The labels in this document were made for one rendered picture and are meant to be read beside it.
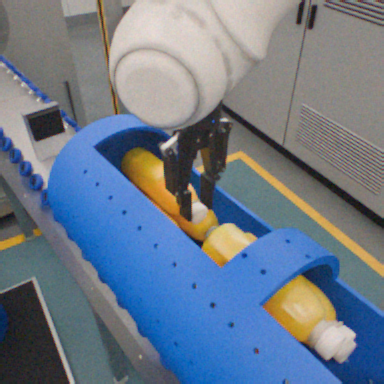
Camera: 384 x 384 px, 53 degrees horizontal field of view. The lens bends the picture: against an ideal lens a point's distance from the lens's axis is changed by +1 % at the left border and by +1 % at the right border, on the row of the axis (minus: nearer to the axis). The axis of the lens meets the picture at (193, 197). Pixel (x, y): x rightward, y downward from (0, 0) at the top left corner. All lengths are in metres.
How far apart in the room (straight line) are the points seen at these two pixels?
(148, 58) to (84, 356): 1.63
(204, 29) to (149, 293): 0.35
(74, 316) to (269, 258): 1.54
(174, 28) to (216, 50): 0.04
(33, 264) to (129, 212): 1.65
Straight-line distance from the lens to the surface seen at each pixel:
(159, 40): 0.31
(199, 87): 0.31
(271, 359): 0.45
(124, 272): 0.59
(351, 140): 2.31
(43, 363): 1.71
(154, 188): 0.74
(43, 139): 1.19
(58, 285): 2.08
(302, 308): 0.51
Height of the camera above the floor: 1.61
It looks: 42 degrees down
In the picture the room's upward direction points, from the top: straight up
